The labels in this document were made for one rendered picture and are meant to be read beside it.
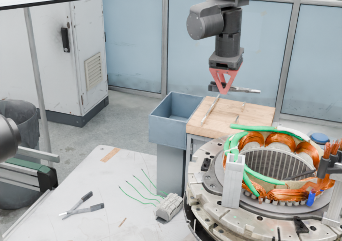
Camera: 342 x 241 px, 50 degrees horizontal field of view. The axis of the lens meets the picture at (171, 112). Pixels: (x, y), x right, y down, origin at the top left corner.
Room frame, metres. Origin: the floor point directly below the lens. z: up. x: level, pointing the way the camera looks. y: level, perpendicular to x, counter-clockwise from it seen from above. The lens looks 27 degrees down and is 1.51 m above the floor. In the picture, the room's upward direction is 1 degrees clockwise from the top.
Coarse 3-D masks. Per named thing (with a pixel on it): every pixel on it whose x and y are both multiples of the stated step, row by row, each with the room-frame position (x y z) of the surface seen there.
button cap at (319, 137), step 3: (312, 135) 0.80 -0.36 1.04; (315, 135) 0.79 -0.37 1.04; (318, 135) 0.79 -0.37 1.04; (321, 135) 0.79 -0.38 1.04; (324, 135) 0.79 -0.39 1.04; (312, 138) 0.79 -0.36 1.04; (315, 138) 0.78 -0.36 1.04; (318, 138) 0.78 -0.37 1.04; (321, 138) 0.78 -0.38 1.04; (324, 138) 0.78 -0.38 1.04; (327, 138) 0.78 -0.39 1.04; (318, 141) 0.78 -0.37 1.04; (321, 141) 0.77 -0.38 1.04; (324, 141) 0.77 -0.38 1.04; (327, 141) 0.78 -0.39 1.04
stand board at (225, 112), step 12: (204, 108) 0.89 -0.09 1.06; (216, 108) 0.89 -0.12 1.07; (228, 108) 0.89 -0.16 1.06; (240, 108) 0.90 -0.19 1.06; (252, 108) 0.90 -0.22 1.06; (264, 108) 0.90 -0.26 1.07; (192, 120) 0.82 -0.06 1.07; (216, 120) 0.82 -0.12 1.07; (228, 120) 0.82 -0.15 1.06; (240, 120) 0.82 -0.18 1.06; (252, 120) 0.83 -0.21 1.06; (264, 120) 0.83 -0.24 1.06; (192, 132) 0.79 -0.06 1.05; (204, 132) 0.78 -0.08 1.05; (216, 132) 0.77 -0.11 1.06; (228, 132) 0.76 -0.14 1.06
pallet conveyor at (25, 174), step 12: (36, 156) 1.06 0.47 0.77; (48, 156) 1.05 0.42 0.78; (0, 168) 1.04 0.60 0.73; (12, 168) 1.02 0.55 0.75; (24, 168) 1.01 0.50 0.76; (36, 168) 1.01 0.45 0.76; (48, 168) 1.02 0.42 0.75; (0, 180) 1.04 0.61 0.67; (12, 180) 1.03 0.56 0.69; (24, 180) 1.01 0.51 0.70; (36, 180) 1.00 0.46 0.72; (48, 180) 0.98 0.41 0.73; (48, 192) 0.97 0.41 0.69; (36, 204) 0.91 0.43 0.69; (24, 216) 0.85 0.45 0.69; (12, 228) 0.80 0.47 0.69
